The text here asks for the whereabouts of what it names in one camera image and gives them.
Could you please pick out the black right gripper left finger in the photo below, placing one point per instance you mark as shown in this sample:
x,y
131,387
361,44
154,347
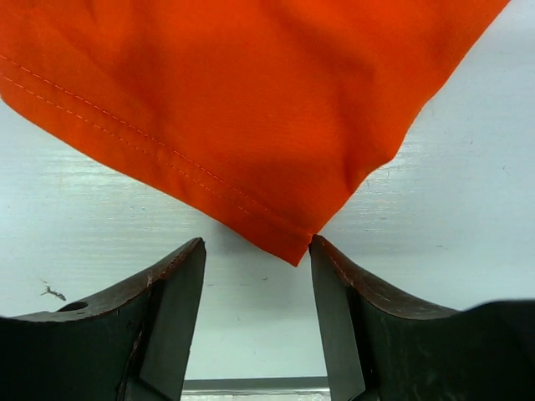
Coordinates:
x,y
130,341

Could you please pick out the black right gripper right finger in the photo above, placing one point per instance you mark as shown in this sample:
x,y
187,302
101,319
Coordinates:
x,y
382,343

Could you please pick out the orange t-shirt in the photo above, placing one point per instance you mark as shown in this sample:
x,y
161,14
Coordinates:
x,y
265,115

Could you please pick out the aluminium table edge rail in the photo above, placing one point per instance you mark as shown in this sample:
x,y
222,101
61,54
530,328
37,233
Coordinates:
x,y
257,385

